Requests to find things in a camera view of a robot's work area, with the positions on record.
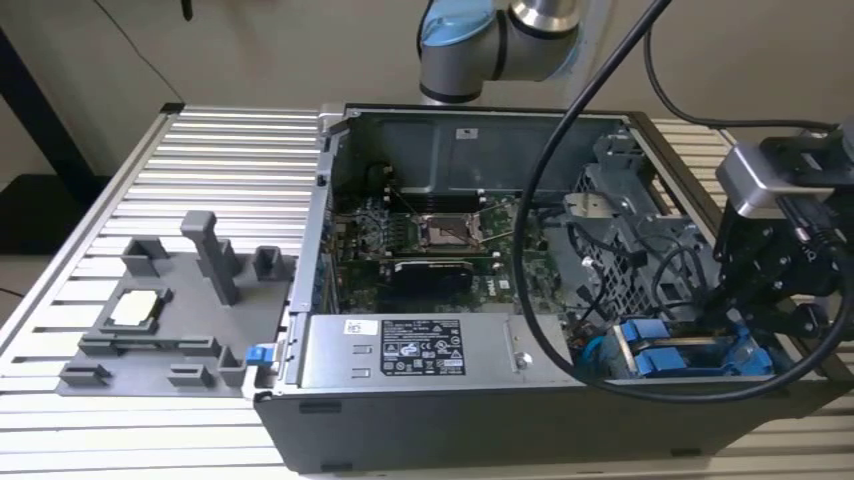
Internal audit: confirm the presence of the black graphics card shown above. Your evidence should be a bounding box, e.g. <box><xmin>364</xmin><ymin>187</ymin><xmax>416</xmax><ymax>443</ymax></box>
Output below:
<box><xmin>390</xmin><ymin>257</ymin><xmax>480</xmax><ymax>314</ymax></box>

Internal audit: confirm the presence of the open black PC case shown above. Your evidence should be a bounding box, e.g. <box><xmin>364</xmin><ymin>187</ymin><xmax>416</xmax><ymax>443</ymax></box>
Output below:
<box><xmin>253</xmin><ymin>102</ymin><xmax>854</xmax><ymax>474</ymax></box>

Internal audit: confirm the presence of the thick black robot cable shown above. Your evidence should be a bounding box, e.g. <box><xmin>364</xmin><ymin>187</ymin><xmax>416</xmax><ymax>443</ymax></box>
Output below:
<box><xmin>516</xmin><ymin>0</ymin><xmax>844</xmax><ymax>404</ymax></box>

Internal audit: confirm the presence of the green motherboard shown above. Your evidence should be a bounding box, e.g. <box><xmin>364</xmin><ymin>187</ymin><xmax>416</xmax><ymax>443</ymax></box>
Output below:
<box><xmin>330</xmin><ymin>193</ymin><xmax>577</xmax><ymax>317</ymax></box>

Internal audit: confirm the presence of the perforated metal disk bay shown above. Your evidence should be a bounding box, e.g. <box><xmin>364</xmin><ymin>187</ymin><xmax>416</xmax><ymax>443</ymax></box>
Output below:
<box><xmin>564</xmin><ymin>133</ymin><xmax>723</xmax><ymax>324</ymax></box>

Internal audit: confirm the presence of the blue wire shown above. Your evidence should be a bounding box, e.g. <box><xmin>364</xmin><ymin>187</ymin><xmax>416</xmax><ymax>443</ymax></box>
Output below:
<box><xmin>574</xmin><ymin>334</ymin><xmax>610</xmax><ymax>375</ymax></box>

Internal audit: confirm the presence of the silver CPU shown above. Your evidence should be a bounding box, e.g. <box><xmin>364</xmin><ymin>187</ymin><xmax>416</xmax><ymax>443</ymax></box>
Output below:
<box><xmin>110</xmin><ymin>291</ymin><xmax>163</xmax><ymax>327</ymax></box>

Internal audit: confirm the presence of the silver power supply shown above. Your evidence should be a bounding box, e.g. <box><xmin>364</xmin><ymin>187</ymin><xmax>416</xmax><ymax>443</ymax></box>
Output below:
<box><xmin>298</xmin><ymin>313</ymin><xmax>580</xmax><ymax>389</ymax></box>

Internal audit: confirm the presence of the black disk wire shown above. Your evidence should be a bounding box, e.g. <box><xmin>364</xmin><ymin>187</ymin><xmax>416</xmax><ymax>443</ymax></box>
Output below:
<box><xmin>648</xmin><ymin>238</ymin><xmax>727</xmax><ymax>324</ymax></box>

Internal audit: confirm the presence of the CPU socket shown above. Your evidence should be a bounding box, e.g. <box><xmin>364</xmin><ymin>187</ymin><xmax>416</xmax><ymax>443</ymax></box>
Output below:
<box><xmin>414</xmin><ymin>212</ymin><xmax>488</xmax><ymax>250</ymax></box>

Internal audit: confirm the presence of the thin black camera cable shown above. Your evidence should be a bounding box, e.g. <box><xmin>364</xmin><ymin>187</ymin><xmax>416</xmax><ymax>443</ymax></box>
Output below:
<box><xmin>642</xmin><ymin>19</ymin><xmax>837</xmax><ymax>137</ymax></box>

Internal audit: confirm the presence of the blue disk carrier tab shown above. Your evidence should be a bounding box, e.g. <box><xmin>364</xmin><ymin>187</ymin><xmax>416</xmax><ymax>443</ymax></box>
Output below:
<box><xmin>636</xmin><ymin>349</ymin><xmax>684</xmax><ymax>377</ymax></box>

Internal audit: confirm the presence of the black RAM slot row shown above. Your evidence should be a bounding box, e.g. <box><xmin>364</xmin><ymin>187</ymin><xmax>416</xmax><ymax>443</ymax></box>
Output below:
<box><xmin>393</xmin><ymin>189</ymin><xmax>488</xmax><ymax>212</ymax></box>

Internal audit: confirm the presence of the locking lever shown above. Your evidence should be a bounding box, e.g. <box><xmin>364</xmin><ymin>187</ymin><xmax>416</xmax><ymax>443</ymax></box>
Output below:
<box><xmin>484</xmin><ymin>197</ymin><xmax>522</xmax><ymax>244</ymax></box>

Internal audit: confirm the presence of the silver camera box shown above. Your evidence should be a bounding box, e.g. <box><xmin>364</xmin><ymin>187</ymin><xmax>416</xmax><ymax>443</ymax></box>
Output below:
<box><xmin>715</xmin><ymin>133</ymin><xmax>854</xmax><ymax>219</ymax></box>

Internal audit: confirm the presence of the grey parts rack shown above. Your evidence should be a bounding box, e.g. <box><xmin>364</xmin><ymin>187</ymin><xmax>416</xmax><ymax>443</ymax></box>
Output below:
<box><xmin>58</xmin><ymin>209</ymin><xmax>300</xmax><ymax>399</ymax></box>

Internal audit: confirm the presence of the hard disk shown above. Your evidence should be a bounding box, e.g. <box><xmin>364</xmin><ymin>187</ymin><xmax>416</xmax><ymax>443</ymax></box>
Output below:
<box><xmin>613</xmin><ymin>319</ymin><xmax>780</xmax><ymax>380</ymax></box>

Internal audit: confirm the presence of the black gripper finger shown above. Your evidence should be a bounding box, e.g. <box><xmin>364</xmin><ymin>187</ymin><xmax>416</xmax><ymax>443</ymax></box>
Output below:
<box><xmin>696</xmin><ymin>278</ymin><xmax>751</xmax><ymax>332</ymax></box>
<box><xmin>776</xmin><ymin>298</ymin><xmax>835</xmax><ymax>342</ymax></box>

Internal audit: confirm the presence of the black power supply label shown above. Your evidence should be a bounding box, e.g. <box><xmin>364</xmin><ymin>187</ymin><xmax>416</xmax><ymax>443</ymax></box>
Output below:
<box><xmin>380</xmin><ymin>319</ymin><xmax>466</xmax><ymax>377</ymax></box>

